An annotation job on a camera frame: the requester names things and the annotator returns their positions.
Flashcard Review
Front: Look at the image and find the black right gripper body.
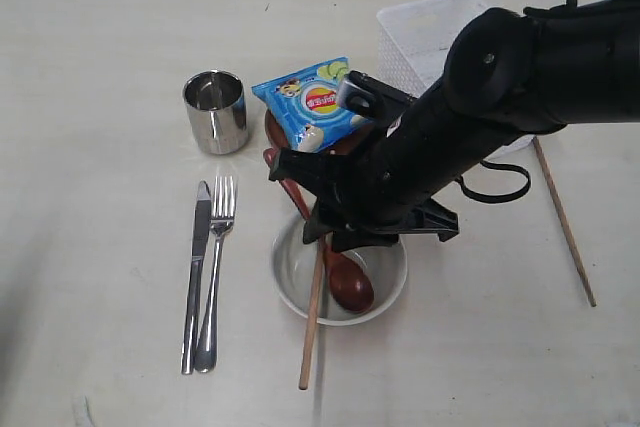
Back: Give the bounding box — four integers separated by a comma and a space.
304, 83, 517, 252

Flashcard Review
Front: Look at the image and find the dark red wooden spoon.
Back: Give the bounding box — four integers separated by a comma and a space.
263, 147, 374, 313

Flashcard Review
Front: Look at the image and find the white speckled ceramic bowl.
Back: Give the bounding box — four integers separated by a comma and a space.
271, 214, 408, 327

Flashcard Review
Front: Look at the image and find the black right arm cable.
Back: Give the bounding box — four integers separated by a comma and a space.
457, 0, 621, 204

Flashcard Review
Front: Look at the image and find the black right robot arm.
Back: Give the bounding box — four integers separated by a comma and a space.
270, 0, 639, 252

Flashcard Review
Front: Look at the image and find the brown wooden plate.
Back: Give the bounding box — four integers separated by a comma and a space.
264, 110, 373, 155

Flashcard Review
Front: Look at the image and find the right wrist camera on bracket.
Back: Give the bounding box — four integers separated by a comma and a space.
336, 70, 417, 128

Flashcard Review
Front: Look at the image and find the silver table knife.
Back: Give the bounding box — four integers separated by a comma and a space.
181, 180, 212, 375

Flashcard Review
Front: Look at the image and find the wooden chopstick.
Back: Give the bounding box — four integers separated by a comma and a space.
298, 237, 326, 391
532, 137, 597, 308

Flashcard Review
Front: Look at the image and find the white perforated plastic basket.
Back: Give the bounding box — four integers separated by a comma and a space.
375, 0, 536, 153

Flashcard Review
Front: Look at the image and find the silver metal fork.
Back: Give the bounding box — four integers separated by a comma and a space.
195, 175, 237, 373

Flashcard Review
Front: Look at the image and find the blue chips bag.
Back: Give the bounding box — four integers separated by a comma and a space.
251, 56, 369, 153

